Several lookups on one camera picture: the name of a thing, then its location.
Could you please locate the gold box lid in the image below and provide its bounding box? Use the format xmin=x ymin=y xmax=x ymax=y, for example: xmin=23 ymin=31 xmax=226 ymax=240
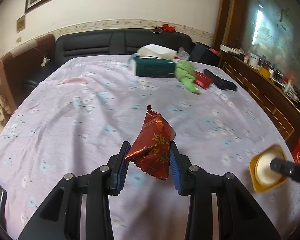
xmin=249 ymin=144 xmax=287 ymax=193

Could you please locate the dark red candy packet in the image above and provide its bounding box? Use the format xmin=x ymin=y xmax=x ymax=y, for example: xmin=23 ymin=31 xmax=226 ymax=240
xmin=125 ymin=105 xmax=176 ymax=180

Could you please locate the wooden brick-pattern counter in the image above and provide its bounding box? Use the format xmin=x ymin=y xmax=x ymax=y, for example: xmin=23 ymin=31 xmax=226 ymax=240
xmin=219 ymin=52 xmax=300 ymax=151

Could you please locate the floral pink tablecloth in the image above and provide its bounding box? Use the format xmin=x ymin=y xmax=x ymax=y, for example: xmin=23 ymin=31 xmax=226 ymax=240
xmin=0 ymin=55 xmax=300 ymax=239

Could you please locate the black toy pistol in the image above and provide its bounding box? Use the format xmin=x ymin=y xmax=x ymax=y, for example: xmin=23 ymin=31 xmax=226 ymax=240
xmin=203 ymin=69 xmax=237 ymax=91

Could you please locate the red flat pouch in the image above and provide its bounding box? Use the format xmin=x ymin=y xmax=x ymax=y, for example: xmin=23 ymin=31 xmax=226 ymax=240
xmin=194 ymin=71 xmax=213 ymax=89

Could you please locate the green crumpled cloth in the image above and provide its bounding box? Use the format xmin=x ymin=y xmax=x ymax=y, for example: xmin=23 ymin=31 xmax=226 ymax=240
xmin=174 ymin=61 xmax=200 ymax=94

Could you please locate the brown armchair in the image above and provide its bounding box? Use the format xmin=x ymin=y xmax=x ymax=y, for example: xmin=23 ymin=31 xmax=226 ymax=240
xmin=0 ymin=34 xmax=55 ymax=112

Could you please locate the green tissue box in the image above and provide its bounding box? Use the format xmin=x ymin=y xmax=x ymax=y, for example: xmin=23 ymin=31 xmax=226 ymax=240
xmin=128 ymin=44 xmax=177 ymax=77

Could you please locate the black leather sofa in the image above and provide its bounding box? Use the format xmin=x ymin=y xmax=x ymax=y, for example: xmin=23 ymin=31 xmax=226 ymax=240
xmin=23 ymin=29 xmax=194 ymax=95

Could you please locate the red knot ornament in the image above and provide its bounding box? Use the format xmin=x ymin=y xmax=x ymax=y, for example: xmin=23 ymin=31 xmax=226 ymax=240
xmin=160 ymin=24 xmax=175 ymax=33

